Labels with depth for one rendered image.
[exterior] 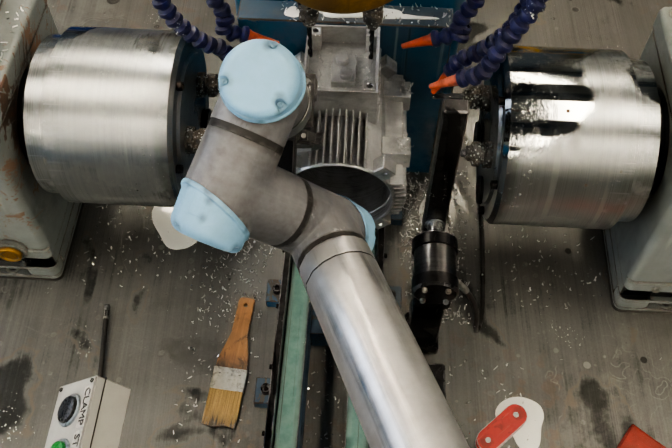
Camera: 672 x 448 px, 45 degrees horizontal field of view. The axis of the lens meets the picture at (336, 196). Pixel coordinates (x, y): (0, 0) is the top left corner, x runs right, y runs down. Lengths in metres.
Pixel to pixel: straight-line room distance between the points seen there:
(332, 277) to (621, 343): 0.65
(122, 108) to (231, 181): 0.37
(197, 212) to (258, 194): 0.06
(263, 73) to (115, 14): 1.01
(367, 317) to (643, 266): 0.60
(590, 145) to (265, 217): 0.47
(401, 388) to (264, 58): 0.31
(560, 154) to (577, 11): 0.71
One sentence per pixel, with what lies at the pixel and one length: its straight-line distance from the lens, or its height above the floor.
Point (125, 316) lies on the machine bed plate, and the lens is 1.30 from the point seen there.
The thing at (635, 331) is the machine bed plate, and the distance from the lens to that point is 1.33.
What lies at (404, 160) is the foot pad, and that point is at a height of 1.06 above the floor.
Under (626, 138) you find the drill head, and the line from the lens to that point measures 1.08.
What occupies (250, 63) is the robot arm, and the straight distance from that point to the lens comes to 0.73.
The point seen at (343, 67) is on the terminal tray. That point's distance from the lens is 1.10.
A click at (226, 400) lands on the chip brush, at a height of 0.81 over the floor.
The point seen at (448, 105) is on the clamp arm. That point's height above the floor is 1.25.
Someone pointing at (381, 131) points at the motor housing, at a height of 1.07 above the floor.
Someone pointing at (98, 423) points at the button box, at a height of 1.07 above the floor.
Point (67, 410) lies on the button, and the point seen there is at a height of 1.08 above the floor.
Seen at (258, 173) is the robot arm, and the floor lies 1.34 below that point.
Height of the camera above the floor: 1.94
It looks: 56 degrees down
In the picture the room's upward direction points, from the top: straight up
